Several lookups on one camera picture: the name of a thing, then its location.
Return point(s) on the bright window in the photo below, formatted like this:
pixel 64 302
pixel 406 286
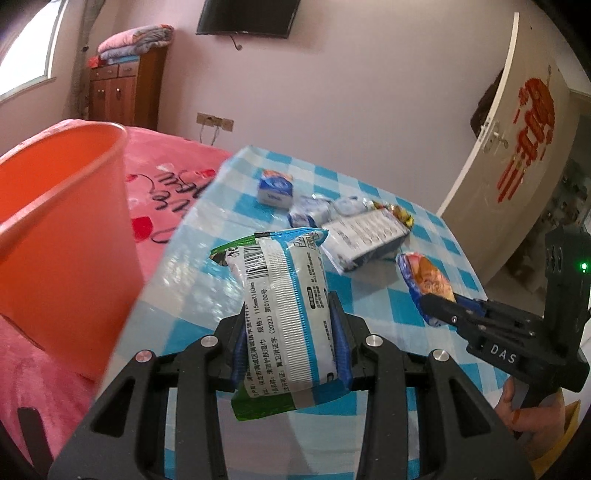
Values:
pixel 28 61

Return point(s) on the white green wipes packet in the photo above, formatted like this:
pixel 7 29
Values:
pixel 290 360

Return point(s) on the blue Vinda tissue pack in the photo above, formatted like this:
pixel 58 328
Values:
pixel 275 189

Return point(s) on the folded blankets stack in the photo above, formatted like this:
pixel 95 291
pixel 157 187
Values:
pixel 132 42

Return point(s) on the pink floral bed blanket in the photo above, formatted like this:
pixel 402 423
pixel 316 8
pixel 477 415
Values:
pixel 164 176

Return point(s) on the cream door with red decoration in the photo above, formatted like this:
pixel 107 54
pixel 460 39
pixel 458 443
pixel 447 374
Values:
pixel 519 156

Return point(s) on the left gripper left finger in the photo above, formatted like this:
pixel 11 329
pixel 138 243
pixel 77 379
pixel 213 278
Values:
pixel 123 434

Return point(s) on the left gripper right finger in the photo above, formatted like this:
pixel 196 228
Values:
pixel 460 434

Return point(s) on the brown wooden cabinet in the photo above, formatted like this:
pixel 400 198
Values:
pixel 128 93

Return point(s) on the yellow crumpled snack wrapper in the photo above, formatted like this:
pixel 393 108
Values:
pixel 402 214

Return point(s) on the black white carton box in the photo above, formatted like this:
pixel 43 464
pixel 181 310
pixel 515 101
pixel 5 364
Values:
pixel 355 241

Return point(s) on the yellow Vinda tissue pack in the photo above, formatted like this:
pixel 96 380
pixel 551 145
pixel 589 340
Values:
pixel 422 277

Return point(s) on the black wall television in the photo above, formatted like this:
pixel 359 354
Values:
pixel 266 18

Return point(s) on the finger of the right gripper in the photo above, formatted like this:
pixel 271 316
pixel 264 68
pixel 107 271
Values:
pixel 446 311
pixel 495 314

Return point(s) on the crumpled clear plastic wrapper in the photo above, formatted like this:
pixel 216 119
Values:
pixel 317 210

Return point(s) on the wall socket strip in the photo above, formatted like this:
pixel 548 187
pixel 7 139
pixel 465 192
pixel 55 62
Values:
pixel 224 124

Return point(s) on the orange plastic trash bucket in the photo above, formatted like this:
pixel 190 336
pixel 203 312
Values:
pixel 69 268

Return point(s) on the grey checkered curtain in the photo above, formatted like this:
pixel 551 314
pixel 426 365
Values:
pixel 91 11

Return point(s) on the person's right hand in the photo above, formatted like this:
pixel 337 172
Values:
pixel 551 427

